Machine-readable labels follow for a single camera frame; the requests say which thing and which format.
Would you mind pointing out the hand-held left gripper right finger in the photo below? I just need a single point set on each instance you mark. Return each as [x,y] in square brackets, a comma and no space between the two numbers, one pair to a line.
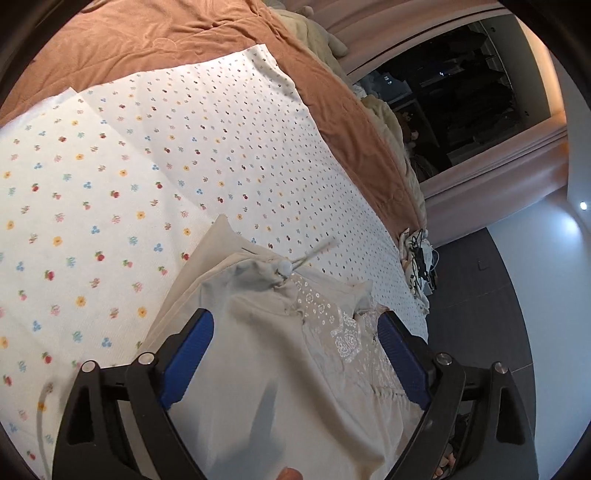
[406,364]

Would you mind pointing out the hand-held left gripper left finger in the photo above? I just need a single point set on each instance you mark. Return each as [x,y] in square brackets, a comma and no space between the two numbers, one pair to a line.
[187,364]

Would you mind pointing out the beige zip jacket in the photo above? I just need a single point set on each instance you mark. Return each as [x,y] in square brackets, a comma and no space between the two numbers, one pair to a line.
[258,369]

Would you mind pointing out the person's left hand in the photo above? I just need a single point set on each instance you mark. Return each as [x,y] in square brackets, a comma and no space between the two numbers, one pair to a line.
[290,474]

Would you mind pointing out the pink curtain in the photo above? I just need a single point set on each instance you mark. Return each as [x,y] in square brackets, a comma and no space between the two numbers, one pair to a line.
[406,27]
[498,184]

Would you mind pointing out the floral print bed sheet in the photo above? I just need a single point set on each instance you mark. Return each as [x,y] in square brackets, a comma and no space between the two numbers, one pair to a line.
[138,161]

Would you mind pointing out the beige comforter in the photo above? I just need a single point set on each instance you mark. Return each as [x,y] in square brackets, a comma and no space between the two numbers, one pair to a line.
[392,138]

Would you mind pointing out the round ceiling light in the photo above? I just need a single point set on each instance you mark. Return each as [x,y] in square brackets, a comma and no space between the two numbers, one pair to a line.
[583,205]

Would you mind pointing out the dark window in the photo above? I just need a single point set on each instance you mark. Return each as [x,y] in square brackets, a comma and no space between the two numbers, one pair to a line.
[471,83]

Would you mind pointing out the orange blanket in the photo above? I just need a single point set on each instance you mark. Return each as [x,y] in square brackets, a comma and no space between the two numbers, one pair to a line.
[161,27]

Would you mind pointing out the beige plush toy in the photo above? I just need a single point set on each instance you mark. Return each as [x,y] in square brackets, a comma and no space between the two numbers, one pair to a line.
[314,27]

